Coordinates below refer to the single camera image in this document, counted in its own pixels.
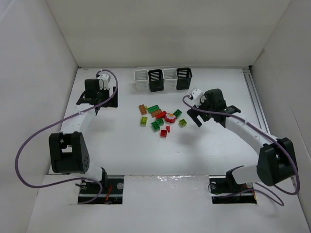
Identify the lime lego brick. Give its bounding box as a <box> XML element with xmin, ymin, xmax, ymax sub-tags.
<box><xmin>140</xmin><ymin>116</ymin><xmax>148</xmax><ymax>127</ymax></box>
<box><xmin>179</xmin><ymin>119</ymin><xmax>187</xmax><ymax>127</ymax></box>

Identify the dark green lego brick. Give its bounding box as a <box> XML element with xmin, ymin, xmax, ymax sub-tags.
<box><xmin>151</xmin><ymin>121</ymin><xmax>160</xmax><ymax>132</ymax></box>
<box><xmin>156</xmin><ymin>118</ymin><xmax>164</xmax><ymax>126</ymax></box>
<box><xmin>173</xmin><ymin>109</ymin><xmax>182</xmax><ymax>118</ymax></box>

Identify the dark green lego plate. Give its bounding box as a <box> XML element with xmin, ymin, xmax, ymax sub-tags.
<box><xmin>148</xmin><ymin>105</ymin><xmax>159</xmax><ymax>113</ymax></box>

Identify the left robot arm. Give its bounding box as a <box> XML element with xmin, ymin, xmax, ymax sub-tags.
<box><xmin>49</xmin><ymin>74</ymin><xmax>118</xmax><ymax>185</ymax></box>

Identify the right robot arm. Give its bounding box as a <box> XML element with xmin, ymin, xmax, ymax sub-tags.
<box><xmin>187</xmin><ymin>88</ymin><xmax>298</xmax><ymax>186</ymax></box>

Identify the red flower lego piece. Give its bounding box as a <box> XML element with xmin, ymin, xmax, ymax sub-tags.
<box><xmin>164</xmin><ymin>113</ymin><xmax>176</xmax><ymax>124</ymax></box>

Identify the orange flat lego plate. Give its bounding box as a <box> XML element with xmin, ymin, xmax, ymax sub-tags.
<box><xmin>138</xmin><ymin>104</ymin><xmax>148</xmax><ymax>116</ymax></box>

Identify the long red lego brick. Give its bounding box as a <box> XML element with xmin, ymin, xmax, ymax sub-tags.
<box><xmin>156</xmin><ymin>111</ymin><xmax>167</xmax><ymax>119</ymax></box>

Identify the white slotted bin far left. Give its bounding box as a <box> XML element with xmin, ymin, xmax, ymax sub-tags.
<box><xmin>134</xmin><ymin>69</ymin><xmax>149</xmax><ymax>92</ymax></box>

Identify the white slotted bin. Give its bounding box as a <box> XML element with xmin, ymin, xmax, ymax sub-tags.
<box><xmin>134</xmin><ymin>69</ymin><xmax>149</xmax><ymax>92</ymax></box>
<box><xmin>163</xmin><ymin>68</ymin><xmax>177</xmax><ymax>91</ymax></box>

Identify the red square lego brick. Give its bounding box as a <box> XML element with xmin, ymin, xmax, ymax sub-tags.
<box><xmin>160</xmin><ymin>130</ymin><xmax>168</xmax><ymax>138</ymax></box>

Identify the black slotted bin far right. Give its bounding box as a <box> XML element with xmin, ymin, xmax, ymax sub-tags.
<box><xmin>176</xmin><ymin>67</ymin><xmax>192</xmax><ymax>90</ymax></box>

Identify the black slotted bin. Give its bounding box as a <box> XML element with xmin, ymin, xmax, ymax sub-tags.
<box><xmin>176</xmin><ymin>67</ymin><xmax>192</xmax><ymax>90</ymax></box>
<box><xmin>147</xmin><ymin>69</ymin><xmax>164</xmax><ymax>92</ymax></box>

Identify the white slotted bin centre right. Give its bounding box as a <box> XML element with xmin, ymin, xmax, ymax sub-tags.
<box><xmin>163</xmin><ymin>68</ymin><xmax>177</xmax><ymax>91</ymax></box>

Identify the black slotted bin centre left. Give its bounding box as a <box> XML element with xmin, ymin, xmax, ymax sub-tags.
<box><xmin>147</xmin><ymin>69</ymin><xmax>164</xmax><ymax>92</ymax></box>

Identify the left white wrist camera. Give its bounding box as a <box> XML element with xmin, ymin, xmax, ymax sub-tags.
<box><xmin>97</xmin><ymin>74</ymin><xmax>111</xmax><ymax>90</ymax></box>

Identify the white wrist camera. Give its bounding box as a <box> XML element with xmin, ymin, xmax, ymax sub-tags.
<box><xmin>190</xmin><ymin>87</ymin><xmax>206</xmax><ymax>108</ymax></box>
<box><xmin>97</xmin><ymin>74</ymin><xmax>111</xmax><ymax>90</ymax></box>

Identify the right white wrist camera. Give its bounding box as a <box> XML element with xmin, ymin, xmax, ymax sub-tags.
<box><xmin>190</xmin><ymin>87</ymin><xmax>206</xmax><ymax>108</ymax></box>

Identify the aluminium rail right side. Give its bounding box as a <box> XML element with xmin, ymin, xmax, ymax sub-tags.
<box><xmin>242</xmin><ymin>67</ymin><xmax>270</xmax><ymax>133</ymax></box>

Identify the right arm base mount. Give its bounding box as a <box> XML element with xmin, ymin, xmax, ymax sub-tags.
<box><xmin>208</xmin><ymin>176</ymin><xmax>257</xmax><ymax>204</ymax></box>

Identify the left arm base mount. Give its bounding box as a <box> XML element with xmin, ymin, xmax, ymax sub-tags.
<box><xmin>75</xmin><ymin>175</ymin><xmax>124</xmax><ymax>205</ymax></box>

